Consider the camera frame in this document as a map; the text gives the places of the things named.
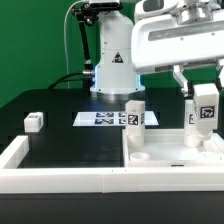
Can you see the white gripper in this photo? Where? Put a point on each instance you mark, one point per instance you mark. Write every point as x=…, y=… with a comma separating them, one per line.
x=175, y=33

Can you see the white square tabletop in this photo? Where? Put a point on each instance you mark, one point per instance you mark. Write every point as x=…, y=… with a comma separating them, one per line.
x=165, y=148

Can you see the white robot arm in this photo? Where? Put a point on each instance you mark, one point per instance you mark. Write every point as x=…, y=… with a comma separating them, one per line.
x=114, y=72

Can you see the white marker sheet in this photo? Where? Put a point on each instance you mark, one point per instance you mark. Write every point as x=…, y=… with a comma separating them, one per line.
x=117, y=118

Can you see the white U-shaped fence wall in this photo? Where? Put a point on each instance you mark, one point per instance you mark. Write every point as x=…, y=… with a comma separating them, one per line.
x=14, y=180

